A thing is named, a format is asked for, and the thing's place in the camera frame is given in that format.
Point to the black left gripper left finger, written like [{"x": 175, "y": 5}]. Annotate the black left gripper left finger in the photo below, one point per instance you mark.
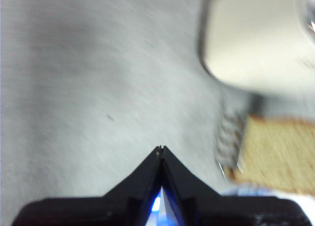
[{"x": 103, "y": 211}]

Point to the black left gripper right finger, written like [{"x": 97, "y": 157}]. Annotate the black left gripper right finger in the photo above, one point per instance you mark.
[{"x": 221, "y": 211}]

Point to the brown crusted bread slice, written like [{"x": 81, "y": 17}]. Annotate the brown crusted bread slice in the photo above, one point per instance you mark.
[{"x": 278, "y": 154}]

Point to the cream and chrome toaster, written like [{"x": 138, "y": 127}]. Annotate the cream and chrome toaster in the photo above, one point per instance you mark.
[{"x": 246, "y": 39}]

